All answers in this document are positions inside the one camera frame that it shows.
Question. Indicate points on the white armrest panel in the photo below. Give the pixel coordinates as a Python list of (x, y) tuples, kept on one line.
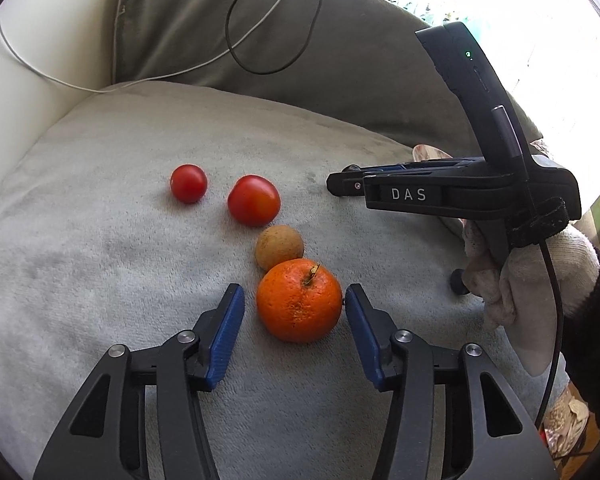
[(35, 105)]

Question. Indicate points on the large red cherry tomato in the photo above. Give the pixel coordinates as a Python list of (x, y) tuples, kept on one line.
[(254, 200)]

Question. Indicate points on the dark grey backrest cushion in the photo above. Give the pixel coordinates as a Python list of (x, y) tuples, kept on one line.
[(355, 60)]

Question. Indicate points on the bumpy mandarin with stem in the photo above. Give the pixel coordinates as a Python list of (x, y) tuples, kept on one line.
[(299, 305)]

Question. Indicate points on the brown longan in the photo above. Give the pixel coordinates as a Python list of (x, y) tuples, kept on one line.
[(279, 247)]

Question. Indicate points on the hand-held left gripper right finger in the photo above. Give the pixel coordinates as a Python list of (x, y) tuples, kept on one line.
[(362, 330)]

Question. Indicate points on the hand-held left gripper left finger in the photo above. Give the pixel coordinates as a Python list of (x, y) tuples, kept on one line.
[(227, 330)]

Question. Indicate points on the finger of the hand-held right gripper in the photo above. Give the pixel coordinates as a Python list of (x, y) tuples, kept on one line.
[(345, 185), (405, 166)]

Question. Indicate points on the person's right forearm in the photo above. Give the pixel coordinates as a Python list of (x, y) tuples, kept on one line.
[(595, 340)]

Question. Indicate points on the small red cherry tomato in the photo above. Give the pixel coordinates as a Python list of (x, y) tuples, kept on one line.
[(188, 183)]

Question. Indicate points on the person's right hand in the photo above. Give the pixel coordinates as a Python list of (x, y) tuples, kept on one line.
[(530, 280)]

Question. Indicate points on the dark purple grape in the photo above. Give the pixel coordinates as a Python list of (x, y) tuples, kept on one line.
[(457, 281)]

